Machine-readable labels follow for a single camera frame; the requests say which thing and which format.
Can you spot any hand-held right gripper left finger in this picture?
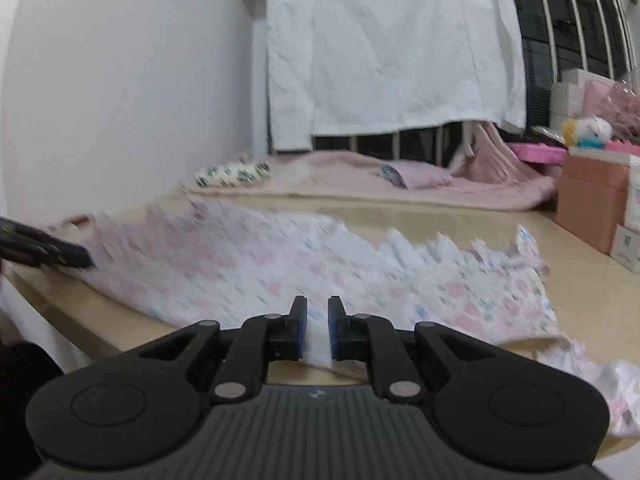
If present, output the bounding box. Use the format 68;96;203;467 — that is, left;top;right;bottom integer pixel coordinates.
137;296;307;403

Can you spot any yellow and white plush toy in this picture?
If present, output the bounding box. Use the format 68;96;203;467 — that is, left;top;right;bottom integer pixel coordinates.
560;116;613;148

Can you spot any pink floral garment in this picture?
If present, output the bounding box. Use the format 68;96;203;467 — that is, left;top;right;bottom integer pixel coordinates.
47;195;640;438

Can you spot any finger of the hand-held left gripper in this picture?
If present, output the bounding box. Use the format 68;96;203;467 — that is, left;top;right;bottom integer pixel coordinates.
0;242;96;271
0;216;66;251

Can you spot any bright pink flat case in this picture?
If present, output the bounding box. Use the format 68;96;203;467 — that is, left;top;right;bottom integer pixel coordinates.
509;141;568;163

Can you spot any stack of white boxes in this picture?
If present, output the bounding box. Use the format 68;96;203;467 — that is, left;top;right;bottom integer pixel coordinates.
550;69;618;128

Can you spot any white printed box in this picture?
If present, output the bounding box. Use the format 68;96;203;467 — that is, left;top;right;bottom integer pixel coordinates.
611;224;640;275

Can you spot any open booklet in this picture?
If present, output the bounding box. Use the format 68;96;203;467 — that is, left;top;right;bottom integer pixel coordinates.
531;125;568;142

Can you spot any cream garment with green flowers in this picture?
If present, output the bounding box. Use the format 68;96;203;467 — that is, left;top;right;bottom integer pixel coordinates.
195;159;273;188

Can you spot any pink ribbed knit garment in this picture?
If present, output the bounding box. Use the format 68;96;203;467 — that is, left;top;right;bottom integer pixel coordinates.
450;121;541;186

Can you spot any pink pouch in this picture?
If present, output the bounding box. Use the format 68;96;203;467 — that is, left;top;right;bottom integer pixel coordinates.
580;79;640;136

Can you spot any tall white box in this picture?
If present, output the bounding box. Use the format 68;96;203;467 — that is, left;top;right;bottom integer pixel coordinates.
622;156;640;233

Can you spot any metal grille window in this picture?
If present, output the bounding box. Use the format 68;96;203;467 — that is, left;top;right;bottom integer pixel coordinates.
310;0;640;166

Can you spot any white hanging garment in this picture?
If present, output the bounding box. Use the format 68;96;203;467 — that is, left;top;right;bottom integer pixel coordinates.
267;0;528;153

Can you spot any pink fuzzy blanket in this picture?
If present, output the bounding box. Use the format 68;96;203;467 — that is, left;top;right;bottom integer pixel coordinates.
182;152;558;211

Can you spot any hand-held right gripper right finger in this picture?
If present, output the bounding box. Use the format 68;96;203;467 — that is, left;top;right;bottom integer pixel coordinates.
327;296;501;403

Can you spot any terracotta box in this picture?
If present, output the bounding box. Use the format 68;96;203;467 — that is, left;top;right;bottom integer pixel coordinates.
555;152;633;255

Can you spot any white fur tuft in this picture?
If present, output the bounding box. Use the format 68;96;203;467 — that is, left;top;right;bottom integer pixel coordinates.
272;162;313;186

